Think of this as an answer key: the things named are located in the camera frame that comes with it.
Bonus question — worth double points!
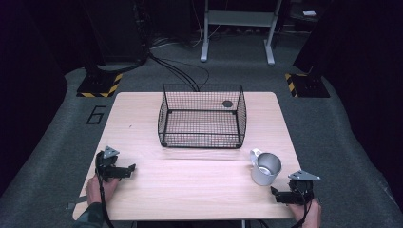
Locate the black floor cables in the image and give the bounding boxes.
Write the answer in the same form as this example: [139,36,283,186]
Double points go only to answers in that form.
[147,51,211,93]

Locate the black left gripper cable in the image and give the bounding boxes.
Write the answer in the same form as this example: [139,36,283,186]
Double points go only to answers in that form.
[97,173,116,228]

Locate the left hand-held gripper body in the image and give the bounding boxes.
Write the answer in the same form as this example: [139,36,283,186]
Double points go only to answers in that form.
[94,145,125,183]

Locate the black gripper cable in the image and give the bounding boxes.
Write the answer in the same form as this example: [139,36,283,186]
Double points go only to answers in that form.
[97,173,116,228]
[290,186,314,228]

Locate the person's left hand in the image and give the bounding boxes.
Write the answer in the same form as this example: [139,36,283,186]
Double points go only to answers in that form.
[85,173,121,206]

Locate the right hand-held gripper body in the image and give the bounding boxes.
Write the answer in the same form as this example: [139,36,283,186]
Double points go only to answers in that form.
[286,169,321,205]

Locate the black wire basket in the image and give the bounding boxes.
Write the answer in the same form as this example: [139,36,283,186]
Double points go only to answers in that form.
[157,83,248,150]

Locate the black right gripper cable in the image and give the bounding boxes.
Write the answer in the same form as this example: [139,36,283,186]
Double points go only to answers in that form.
[290,186,314,228]

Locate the silver metal cup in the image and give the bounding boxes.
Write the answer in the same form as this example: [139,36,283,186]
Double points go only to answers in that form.
[249,147,283,187]

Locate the white metal stand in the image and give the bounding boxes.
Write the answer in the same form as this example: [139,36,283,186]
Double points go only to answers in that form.
[200,0,283,67]

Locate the black cabinet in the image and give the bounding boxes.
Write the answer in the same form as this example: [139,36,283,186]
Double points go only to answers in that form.
[84,0,150,66]

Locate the person's right hand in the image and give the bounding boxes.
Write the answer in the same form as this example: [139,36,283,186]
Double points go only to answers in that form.
[287,198,323,228]

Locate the black yellow-striped base plate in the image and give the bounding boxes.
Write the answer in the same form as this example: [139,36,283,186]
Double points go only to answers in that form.
[283,72,332,99]
[76,72,124,99]

